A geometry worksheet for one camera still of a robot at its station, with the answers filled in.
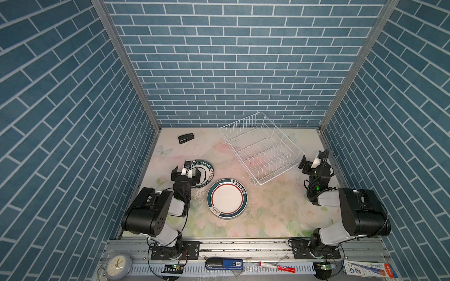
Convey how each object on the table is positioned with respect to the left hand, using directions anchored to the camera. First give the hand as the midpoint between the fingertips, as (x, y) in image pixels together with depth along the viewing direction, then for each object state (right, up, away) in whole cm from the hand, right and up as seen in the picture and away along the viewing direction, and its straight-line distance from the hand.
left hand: (187, 166), depth 91 cm
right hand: (+66, +5, -1) cm, 66 cm away
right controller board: (+62, -40, -20) cm, 76 cm away
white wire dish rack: (+42, +8, +12) cm, 45 cm away
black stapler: (-7, +16, +22) cm, 28 cm away
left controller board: (0, -40, -19) cm, 45 cm away
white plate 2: (+22, -15, -5) cm, 27 cm away
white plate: (+10, -4, +5) cm, 12 cm away
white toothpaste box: (+82, -38, -22) cm, 93 cm away
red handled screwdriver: (+47, -38, -22) cm, 64 cm away
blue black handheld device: (+21, -34, -25) cm, 47 cm away
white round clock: (-20, -35, -25) cm, 47 cm away
